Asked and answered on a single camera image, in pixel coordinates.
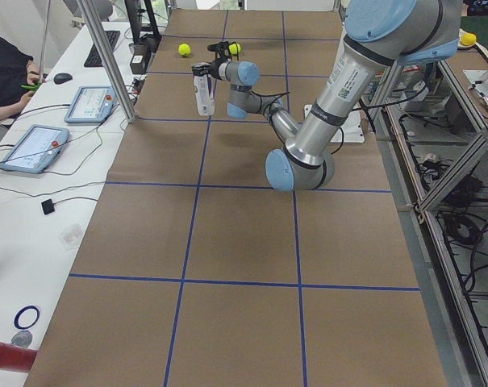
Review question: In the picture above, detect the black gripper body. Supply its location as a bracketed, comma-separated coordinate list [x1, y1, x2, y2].
[207, 41, 229, 52]
[208, 59, 227, 81]

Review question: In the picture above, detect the yellow Wilson tennis ball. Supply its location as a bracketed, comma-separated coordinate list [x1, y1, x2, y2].
[177, 43, 191, 57]

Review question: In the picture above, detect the clear tennis ball can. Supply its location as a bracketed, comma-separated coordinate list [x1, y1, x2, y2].
[193, 74, 215, 116]

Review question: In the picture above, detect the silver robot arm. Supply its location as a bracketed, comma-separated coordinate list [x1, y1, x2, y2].
[191, 0, 462, 191]

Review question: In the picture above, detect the person's hand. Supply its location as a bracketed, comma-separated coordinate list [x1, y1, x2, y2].
[26, 60, 45, 89]

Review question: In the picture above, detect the black box with label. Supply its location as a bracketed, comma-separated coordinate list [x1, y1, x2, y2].
[130, 44, 150, 75]

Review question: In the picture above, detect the black keyboard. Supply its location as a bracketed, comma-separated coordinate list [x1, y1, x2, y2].
[83, 30, 121, 68]

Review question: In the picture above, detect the far teach pendant tablet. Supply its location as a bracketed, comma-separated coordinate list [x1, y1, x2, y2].
[64, 85, 117, 124]

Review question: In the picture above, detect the teach pendant tablet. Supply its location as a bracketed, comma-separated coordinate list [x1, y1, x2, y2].
[64, 85, 117, 124]
[0, 124, 69, 174]

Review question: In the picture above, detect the black computer mouse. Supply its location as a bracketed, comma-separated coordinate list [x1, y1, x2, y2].
[52, 73, 73, 85]

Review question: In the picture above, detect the near teach pendant tablet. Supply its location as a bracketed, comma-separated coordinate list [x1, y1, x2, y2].
[0, 124, 69, 174]

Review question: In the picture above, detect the small black square pad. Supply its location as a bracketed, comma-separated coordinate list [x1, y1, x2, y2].
[41, 198, 55, 215]

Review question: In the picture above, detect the red cylinder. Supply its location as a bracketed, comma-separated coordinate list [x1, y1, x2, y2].
[0, 342, 38, 373]

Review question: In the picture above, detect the aluminium frame post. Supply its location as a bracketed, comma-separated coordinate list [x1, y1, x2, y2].
[77, 0, 136, 123]

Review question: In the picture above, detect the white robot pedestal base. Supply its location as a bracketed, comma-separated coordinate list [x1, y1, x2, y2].
[302, 103, 366, 144]

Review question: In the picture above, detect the blue tape ring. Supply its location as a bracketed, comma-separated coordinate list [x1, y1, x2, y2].
[13, 305, 40, 330]

